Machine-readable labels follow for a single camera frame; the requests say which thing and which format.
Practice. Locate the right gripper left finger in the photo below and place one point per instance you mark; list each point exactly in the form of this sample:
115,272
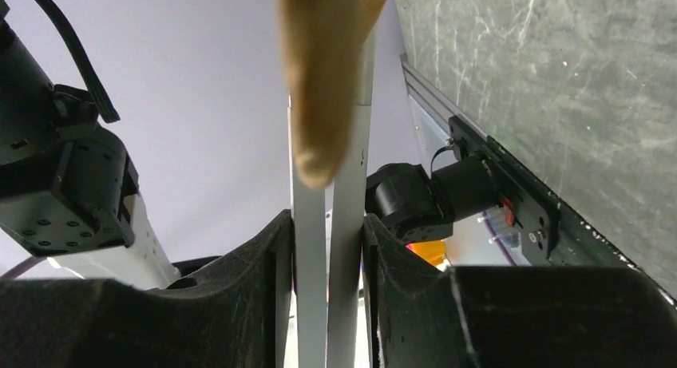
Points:
233,312

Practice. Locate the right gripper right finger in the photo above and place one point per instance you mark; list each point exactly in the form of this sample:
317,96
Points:
490,316

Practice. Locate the metal tongs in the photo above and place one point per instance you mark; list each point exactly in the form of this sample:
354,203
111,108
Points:
328,248

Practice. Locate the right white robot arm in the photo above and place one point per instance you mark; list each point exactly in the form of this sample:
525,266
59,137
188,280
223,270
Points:
414,206

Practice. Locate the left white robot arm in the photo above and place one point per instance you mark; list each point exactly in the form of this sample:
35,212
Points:
69,188

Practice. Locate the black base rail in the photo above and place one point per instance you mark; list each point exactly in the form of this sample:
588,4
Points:
552,233

